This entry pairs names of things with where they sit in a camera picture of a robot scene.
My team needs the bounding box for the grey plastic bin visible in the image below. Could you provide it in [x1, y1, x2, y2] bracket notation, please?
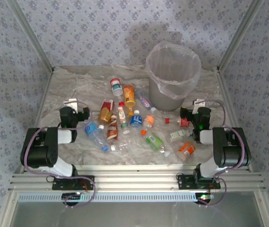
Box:
[146, 44, 201, 112]

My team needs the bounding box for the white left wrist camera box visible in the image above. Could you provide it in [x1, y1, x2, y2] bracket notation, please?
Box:
[63, 98, 78, 108]

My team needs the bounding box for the orange white label bottle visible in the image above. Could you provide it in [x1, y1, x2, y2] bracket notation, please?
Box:
[176, 141, 196, 161]

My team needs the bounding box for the black left controller board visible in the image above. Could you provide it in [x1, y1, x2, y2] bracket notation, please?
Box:
[61, 192, 82, 200]

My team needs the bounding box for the aluminium front frame rail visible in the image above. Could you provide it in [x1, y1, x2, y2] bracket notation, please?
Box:
[8, 165, 266, 192]

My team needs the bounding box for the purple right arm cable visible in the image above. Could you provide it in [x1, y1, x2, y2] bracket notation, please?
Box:
[197, 99, 246, 208]

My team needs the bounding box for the orange juice bottle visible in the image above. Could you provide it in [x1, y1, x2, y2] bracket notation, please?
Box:
[122, 84, 137, 118]

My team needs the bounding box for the red teal label bottle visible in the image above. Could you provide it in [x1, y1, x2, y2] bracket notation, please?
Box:
[110, 78, 123, 96]

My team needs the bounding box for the clear plastic bin liner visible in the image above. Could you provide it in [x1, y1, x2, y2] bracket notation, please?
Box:
[145, 40, 201, 100]

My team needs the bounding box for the large clear blue cap bottle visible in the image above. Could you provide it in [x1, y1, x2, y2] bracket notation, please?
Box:
[84, 122, 110, 152]

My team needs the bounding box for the aluminium side rail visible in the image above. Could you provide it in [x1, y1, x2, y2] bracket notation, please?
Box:
[13, 67, 56, 175]
[216, 66, 255, 173]

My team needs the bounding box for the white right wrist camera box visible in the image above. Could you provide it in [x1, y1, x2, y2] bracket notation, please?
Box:
[192, 98, 207, 108]

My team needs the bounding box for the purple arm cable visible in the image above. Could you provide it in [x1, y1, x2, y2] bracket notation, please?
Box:
[197, 99, 246, 208]
[20, 100, 96, 209]

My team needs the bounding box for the orange label orange cap bottle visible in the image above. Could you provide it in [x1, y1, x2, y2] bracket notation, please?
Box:
[140, 115, 155, 136]

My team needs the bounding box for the blue label white cap bottle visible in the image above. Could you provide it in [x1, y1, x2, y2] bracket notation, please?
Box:
[129, 110, 142, 128]

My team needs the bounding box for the white green label bottle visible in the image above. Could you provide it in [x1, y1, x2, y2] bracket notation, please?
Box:
[169, 129, 193, 142]

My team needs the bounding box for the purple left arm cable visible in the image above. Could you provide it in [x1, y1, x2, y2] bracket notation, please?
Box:
[20, 100, 96, 209]

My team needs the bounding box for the black right controller board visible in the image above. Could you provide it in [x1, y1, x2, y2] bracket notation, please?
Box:
[195, 192, 215, 201]

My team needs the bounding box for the small red cap bottle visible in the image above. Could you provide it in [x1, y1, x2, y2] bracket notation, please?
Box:
[117, 101, 129, 129]

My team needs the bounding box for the black controller board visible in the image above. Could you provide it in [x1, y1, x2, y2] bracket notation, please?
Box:
[61, 192, 82, 200]
[195, 192, 215, 201]

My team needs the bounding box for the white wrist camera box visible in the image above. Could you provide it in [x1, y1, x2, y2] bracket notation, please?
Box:
[192, 98, 207, 108]
[63, 98, 78, 108]

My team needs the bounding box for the grey slotted cable duct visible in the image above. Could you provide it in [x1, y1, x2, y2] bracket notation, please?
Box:
[17, 192, 217, 203]

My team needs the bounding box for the aluminium frame post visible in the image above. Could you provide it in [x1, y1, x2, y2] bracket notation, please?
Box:
[6, 0, 55, 73]
[217, 0, 266, 73]

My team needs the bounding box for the grey metal panel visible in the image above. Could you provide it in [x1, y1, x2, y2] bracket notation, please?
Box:
[11, 201, 264, 227]

